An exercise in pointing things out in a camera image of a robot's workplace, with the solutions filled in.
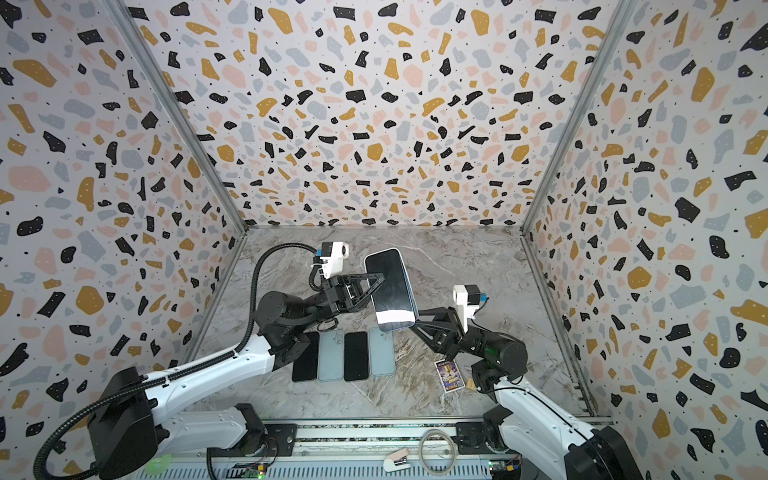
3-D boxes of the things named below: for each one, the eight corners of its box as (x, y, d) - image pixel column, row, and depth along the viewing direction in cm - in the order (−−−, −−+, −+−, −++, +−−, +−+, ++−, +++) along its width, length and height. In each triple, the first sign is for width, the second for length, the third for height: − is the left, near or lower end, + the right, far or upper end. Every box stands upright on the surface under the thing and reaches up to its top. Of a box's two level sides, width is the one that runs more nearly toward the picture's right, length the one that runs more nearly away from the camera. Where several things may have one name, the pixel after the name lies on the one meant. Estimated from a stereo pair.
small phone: (345, 382, 85) (344, 379, 84) (345, 335, 95) (344, 332, 93) (368, 379, 86) (368, 376, 84) (366, 333, 95) (366, 330, 94)
